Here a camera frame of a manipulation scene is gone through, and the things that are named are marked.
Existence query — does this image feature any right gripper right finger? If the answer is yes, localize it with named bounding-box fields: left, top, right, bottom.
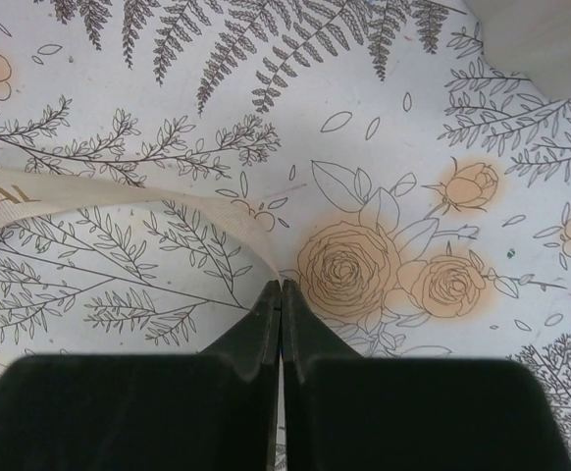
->
left=281, top=281, right=571, bottom=470

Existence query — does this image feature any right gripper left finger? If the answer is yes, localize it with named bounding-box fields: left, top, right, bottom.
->
left=0, top=282, right=282, bottom=470

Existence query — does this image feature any floral patterned table mat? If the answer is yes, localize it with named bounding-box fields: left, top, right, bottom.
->
left=0, top=1, right=571, bottom=455

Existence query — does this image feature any cream printed ribbon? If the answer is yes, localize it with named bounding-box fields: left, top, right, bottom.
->
left=0, top=168, right=282, bottom=408

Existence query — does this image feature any white ceramic vase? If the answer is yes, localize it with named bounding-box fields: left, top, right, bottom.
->
left=466, top=0, right=571, bottom=99

